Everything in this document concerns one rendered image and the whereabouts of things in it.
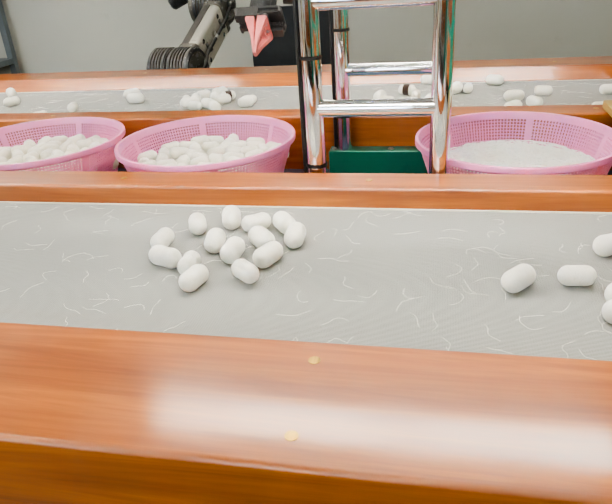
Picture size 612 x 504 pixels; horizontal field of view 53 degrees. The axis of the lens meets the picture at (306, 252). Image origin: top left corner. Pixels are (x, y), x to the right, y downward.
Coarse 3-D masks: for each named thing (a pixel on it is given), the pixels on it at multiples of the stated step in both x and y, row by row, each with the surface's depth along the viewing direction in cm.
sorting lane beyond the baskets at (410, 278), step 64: (0, 256) 66; (64, 256) 65; (128, 256) 64; (320, 256) 61; (384, 256) 60; (448, 256) 59; (512, 256) 58; (576, 256) 58; (0, 320) 54; (64, 320) 53; (128, 320) 52; (192, 320) 52; (256, 320) 51; (320, 320) 51; (384, 320) 50; (448, 320) 49; (512, 320) 49; (576, 320) 48
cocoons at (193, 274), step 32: (192, 224) 66; (224, 224) 67; (256, 224) 66; (288, 224) 65; (160, 256) 60; (192, 256) 59; (224, 256) 60; (256, 256) 58; (192, 288) 55; (512, 288) 52; (608, 288) 49; (608, 320) 47
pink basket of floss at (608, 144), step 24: (456, 120) 93; (504, 120) 94; (528, 120) 93; (552, 120) 91; (576, 120) 88; (456, 144) 94; (576, 144) 89; (600, 144) 84; (456, 168) 76; (480, 168) 73; (504, 168) 72; (528, 168) 71; (552, 168) 71; (576, 168) 71; (600, 168) 74
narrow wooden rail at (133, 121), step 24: (0, 120) 113; (24, 120) 112; (120, 120) 108; (144, 120) 107; (168, 120) 106; (288, 120) 102; (360, 120) 99; (384, 120) 99; (408, 120) 98; (480, 120) 96; (600, 120) 92; (360, 144) 101; (384, 144) 101; (408, 144) 100; (288, 168) 106
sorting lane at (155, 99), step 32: (0, 96) 146; (32, 96) 144; (64, 96) 141; (96, 96) 139; (160, 96) 135; (256, 96) 128; (288, 96) 127; (352, 96) 123; (480, 96) 116; (544, 96) 113; (576, 96) 112; (608, 96) 110
